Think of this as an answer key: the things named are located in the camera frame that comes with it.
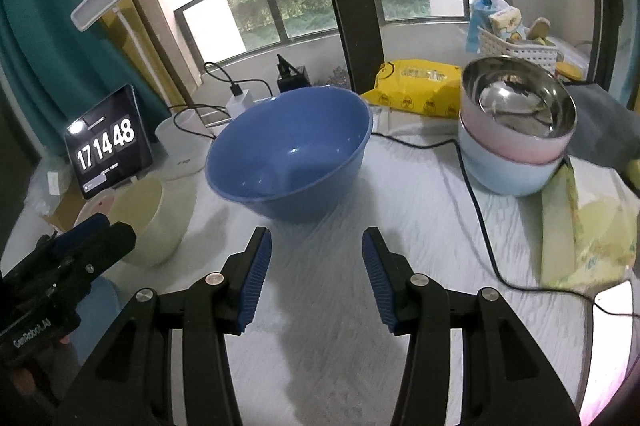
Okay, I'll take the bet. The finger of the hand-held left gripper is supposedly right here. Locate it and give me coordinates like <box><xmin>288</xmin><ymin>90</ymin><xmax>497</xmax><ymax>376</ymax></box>
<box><xmin>60</xmin><ymin>221</ymin><xmax>137</xmax><ymax>281</ymax></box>
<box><xmin>50</xmin><ymin>213</ymin><xmax>111</xmax><ymax>257</ymax></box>

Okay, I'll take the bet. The blue plastic bag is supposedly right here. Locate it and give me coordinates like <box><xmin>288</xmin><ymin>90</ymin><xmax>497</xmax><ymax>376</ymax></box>
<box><xmin>467</xmin><ymin>0</ymin><xmax>506</xmax><ymax>53</ymax></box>

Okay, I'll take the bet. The blue plate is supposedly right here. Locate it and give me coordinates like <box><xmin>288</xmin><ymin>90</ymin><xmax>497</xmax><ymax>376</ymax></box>
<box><xmin>72</xmin><ymin>276</ymin><xmax>121</xmax><ymax>359</ymax></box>

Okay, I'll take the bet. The pink steel-lined bowl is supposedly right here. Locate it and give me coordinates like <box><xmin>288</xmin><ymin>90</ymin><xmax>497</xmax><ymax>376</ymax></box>
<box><xmin>460</xmin><ymin>55</ymin><xmax>577</xmax><ymax>164</ymax></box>

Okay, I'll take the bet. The yellow printed small pack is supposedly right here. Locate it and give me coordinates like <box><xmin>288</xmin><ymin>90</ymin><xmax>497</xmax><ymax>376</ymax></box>
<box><xmin>487</xmin><ymin>6</ymin><xmax>526</xmax><ymax>43</ymax></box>

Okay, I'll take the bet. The yellow lidded jar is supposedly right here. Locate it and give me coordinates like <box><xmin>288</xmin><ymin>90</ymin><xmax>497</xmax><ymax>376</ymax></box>
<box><xmin>556</xmin><ymin>62</ymin><xmax>588</xmax><ymax>82</ymax></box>

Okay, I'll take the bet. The large blue bowl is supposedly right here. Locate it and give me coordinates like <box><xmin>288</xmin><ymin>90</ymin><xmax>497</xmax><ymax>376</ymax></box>
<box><xmin>205</xmin><ymin>86</ymin><xmax>373</xmax><ymax>223</ymax></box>

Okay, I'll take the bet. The cardboard box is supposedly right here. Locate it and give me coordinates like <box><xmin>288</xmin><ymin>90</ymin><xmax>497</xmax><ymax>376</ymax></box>
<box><xmin>42</xmin><ymin>196</ymin><xmax>87</xmax><ymax>233</ymax></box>

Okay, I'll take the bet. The white charger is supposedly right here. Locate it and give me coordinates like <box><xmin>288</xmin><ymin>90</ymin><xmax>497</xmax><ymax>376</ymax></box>
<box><xmin>226</xmin><ymin>89</ymin><xmax>251</xmax><ymax>118</ymax></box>

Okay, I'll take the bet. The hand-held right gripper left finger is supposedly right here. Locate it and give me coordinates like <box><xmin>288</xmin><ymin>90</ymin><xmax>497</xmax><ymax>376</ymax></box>
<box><xmin>55</xmin><ymin>226</ymin><xmax>273</xmax><ymax>426</ymax></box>

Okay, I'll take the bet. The grey cloth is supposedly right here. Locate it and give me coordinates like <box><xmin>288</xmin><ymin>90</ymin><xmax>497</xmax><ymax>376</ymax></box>
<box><xmin>565</xmin><ymin>81</ymin><xmax>640</xmax><ymax>172</ymax></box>

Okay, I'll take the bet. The yellow-green tissue pack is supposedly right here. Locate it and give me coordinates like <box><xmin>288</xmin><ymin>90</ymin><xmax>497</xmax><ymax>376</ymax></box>
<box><xmin>540</xmin><ymin>156</ymin><xmax>640</xmax><ymax>292</ymax></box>

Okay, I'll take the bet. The tablet with clock display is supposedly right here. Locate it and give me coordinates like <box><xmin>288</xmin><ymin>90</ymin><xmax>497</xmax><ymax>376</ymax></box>
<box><xmin>64</xmin><ymin>84</ymin><xmax>155</xmax><ymax>201</ymax></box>

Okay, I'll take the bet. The white plastic basket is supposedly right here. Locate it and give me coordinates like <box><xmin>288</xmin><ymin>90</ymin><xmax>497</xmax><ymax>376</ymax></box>
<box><xmin>477</xmin><ymin>26</ymin><xmax>558</xmax><ymax>74</ymax></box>

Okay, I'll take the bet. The white flat packet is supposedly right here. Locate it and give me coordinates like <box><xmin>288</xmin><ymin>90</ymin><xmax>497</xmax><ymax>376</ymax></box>
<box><xmin>370</xmin><ymin>106</ymin><xmax>462</xmax><ymax>138</ymax></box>

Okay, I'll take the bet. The teal curtain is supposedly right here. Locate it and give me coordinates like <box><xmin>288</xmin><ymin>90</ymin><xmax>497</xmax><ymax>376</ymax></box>
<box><xmin>0</xmin><ymin>0</ymin><xmax>171</xmax><ymax>157</ymax></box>

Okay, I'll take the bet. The yellow wet wipes pack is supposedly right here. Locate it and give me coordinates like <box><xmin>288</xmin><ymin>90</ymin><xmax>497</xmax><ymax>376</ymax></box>
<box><xmin>360</xmin><ymin>59</ymin><xmax>463</xmax><ymax>119</ymax></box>

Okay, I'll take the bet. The cream bowl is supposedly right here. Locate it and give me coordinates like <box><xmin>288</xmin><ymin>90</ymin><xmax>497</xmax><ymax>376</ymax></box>
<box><xmin>107</xmin><ymin>179</ymin><xmax>196</xmax><ymax>268</ymax></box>

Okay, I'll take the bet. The pink speckled bowl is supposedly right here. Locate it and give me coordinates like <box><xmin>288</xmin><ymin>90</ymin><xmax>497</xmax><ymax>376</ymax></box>
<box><xmin>74</xmin><ymin>189</ymin><xmax>118</xmax><ymax>227</ymax></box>

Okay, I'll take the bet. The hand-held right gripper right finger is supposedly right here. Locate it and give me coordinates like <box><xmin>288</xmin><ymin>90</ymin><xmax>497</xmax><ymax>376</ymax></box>
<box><xmin>361</xmin><ymin>226</ymin><xmax>581</xmax><ymax>426</ymax></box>

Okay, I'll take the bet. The black charger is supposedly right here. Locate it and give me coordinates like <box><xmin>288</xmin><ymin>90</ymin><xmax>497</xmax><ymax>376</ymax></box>
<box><xmin>276</xmin><ymin>55</ymin><xmax>312</xmax><ymax>93</ymax></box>

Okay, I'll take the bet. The light blue bowl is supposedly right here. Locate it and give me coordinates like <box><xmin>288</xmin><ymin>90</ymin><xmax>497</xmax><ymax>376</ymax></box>
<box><xmin>457</xmin><ymin>113</ymin><xmax>571</xmax><ymax>198</ymax></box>

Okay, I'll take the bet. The white tablecloth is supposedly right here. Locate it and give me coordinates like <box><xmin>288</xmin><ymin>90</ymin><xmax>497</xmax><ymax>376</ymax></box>
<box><xmin>0</xmin><ymin>96</ymin><xmax>640</xmax><ymax>426</ymax></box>

